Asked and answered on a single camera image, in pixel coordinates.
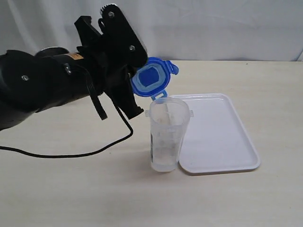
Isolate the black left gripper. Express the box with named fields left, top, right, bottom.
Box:
left=74, top=4, right=147, bottom=120

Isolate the blue container lid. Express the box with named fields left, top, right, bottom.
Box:
left=131, top=57, right=179, bottom=100

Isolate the stainless steel cup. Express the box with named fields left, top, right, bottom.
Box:
left=35, top=47, right=69, bottom=58

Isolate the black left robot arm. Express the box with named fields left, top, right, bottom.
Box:
left=0, top=4, right=148, bottom=130

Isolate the clear plastic container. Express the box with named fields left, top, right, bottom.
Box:
left=146, top=97, right=193, bottom=173

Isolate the white plastic tray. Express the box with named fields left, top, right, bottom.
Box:
left=174, top=93, right=261, bottom=175

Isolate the white backdrop curtain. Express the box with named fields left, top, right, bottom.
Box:
left=0, top=0, right=303, bottom=61

